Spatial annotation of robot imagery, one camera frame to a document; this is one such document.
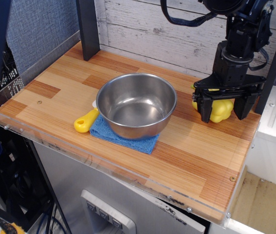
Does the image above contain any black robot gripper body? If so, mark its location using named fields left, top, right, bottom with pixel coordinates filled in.
left=192, top=40, right=267, bottom=103

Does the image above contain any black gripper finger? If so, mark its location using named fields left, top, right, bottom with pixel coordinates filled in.
left=234, top=95, right=258, bottom=120
left=197, top=97, right=213, bottom=123

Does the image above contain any yellow bell pepper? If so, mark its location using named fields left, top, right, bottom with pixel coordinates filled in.
left=191, top=84, right=234, bottom=123

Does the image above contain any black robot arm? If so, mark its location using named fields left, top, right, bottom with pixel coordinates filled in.
left=192, top=0, right=274, bottom=123

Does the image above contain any clear acrylic table guard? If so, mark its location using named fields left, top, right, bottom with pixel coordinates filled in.
left=0, top=39, right=258, bottom=225

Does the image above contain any stainless steel bowl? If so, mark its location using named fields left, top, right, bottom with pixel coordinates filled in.
left=96, top=73, right=177, bottom=140

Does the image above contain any blue folded cloth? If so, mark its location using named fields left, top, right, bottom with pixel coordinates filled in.
left=90, top=115, right=159, bottom=154

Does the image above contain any silver cabinet with buttons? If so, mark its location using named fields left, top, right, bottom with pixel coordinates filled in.
left=34, top=143, right=210, bottom=234

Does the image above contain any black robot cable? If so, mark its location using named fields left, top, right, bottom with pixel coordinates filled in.
left=160, top=0, right=269, bottom=72

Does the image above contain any yellow handled knife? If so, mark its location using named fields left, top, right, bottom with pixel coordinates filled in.
left=74, top=101, right=99, bottom=133

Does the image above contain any dark left frame post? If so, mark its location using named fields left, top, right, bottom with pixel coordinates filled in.
left=76, top=0, right=100, bottom=61

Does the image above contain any black crate with cables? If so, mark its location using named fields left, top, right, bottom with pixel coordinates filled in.
left=0, top=43, right=18, bottom=88

